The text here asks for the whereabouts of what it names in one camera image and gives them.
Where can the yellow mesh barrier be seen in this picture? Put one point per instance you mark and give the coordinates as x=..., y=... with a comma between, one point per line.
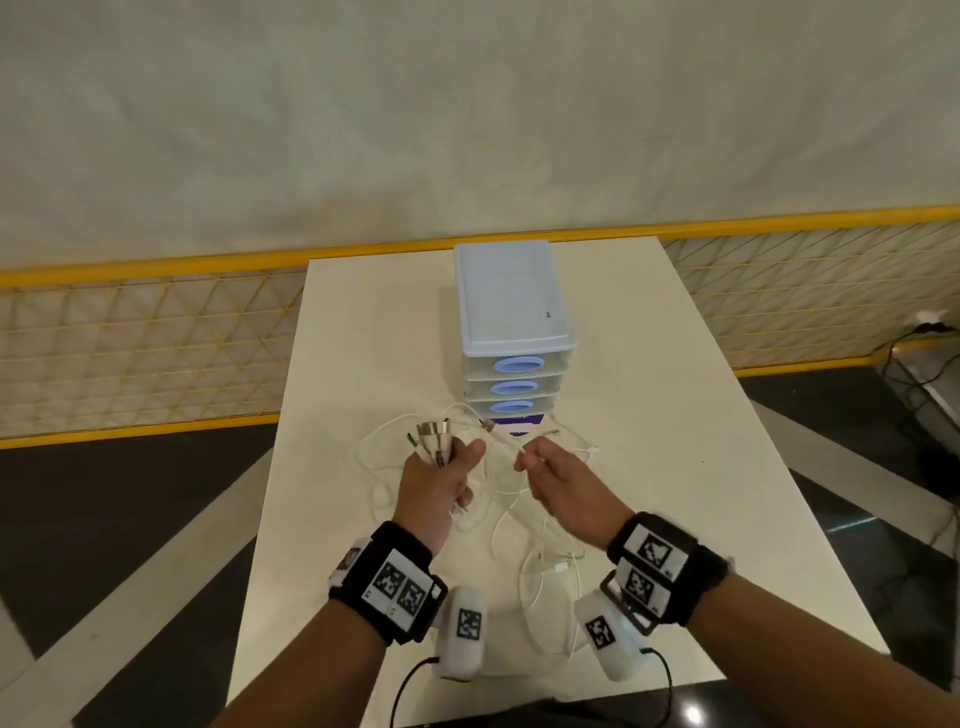
x=150, y=337

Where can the person's left forearm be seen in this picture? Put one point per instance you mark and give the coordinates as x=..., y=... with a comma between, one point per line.
x=315, y=675

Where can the white right wrist camera pod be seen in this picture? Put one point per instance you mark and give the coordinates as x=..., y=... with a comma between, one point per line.
x=611, y=637

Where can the person's left thumb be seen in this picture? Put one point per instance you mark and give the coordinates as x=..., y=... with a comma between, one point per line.
x=471, y=454

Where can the drawer with purple front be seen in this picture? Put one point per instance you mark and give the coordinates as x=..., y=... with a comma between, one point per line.
x=525, y=424

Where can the black wristband with markers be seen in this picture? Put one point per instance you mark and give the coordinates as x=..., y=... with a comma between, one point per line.
x=394, y=581
x=664, y=566

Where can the white left wrist camera pod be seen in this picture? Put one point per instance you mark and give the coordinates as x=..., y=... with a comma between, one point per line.
x=465, y=637

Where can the black left wristband with markers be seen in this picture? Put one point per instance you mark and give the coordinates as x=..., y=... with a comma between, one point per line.
x=394, y=581

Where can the white wrist camera pod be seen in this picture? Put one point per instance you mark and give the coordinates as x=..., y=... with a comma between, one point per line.
x=611, y=637
x=465, y=637

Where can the person's right hand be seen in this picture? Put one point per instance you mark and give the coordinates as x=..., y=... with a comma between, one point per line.
x=574, y=495

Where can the person's right forearm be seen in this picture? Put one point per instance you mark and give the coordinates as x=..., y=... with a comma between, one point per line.
x=795, y=652

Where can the person's right fingers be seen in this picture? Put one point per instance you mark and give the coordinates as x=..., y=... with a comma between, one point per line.
x=536, y=454

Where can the white plastic drawer cabinet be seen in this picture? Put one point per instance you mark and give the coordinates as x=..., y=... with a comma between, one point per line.
x=510, y=300

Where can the black right wristband with markers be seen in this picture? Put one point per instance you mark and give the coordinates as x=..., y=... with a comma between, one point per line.
x=664, y=566

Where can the person's left hand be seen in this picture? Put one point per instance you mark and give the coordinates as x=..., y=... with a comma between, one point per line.
x=427, y=499

